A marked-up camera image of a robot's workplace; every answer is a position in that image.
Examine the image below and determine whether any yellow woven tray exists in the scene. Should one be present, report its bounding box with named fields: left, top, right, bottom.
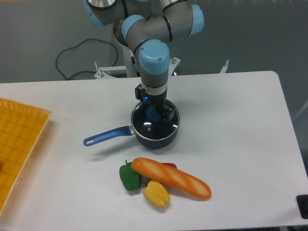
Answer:
left=0, top=98, right=52, bottom=212

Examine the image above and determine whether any yellow bell pepper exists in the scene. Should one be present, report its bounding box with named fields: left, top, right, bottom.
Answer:
left=143, top=180, right=170, bottom=208

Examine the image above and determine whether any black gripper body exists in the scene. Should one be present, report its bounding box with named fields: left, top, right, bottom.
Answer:
left=134, top=83, right=167, bottom=112

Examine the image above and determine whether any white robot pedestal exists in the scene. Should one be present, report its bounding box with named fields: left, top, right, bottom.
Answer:
left=113, top=19, right=139, bottom=77

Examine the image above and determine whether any glass lid with blue knob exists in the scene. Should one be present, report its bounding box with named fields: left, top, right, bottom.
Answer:
left=131, top=100, right=180, bottom=141

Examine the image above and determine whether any dark blue saucepan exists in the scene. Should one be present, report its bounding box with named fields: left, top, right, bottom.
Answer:
left=83, top=122, right=177, bottom=149

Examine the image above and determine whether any green bell pepper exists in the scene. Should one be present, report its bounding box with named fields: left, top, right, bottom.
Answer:
left=119, top=160, right=142, bottom=192

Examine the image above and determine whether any red bell pepper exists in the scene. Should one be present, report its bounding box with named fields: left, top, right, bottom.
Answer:
left=162, top=163, right=178, bottom=171

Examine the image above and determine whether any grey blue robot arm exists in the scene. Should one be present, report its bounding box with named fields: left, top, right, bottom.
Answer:
left=84, top=0, right=205, bottom=121

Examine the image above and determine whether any white base frame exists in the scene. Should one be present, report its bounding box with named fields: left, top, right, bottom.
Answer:
left=93, top=57, right=230, bottom=80

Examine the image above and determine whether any black box at table edge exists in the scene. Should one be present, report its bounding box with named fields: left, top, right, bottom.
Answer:
left=296, top=194, right=308, bottom=219

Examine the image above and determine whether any orange baguette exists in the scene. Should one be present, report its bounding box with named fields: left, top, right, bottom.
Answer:
left=131, top=157, right=212, bottom=200

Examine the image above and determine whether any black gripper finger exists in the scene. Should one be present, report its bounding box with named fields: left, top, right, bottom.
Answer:
left=162, top=103, right=175, bottom=122

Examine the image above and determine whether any black cable on floor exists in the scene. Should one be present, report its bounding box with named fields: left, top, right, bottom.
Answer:
left=55, top=38, right=119, bottom=80

